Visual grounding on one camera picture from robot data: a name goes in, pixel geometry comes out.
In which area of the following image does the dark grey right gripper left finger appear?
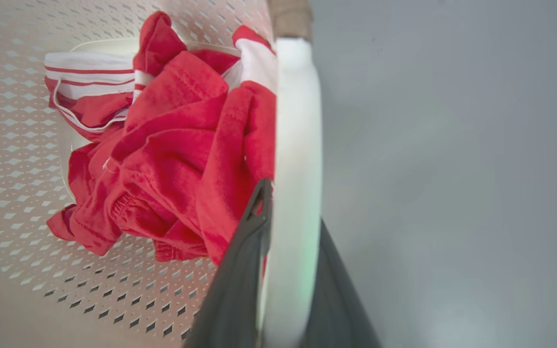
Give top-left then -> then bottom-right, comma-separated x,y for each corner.
182,178 -> 273,348

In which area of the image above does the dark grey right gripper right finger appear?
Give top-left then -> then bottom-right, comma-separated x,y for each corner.
301,218 -> 382,348

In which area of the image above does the white perforated plastic laundry basket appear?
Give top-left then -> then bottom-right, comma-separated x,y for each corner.
0,0 -> 323,348

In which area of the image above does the red and white garment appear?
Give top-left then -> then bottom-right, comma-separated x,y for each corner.
44,11 -> 278,279

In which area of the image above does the tan wooden basket handle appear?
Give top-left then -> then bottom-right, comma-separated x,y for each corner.
266,0 -> 314,41

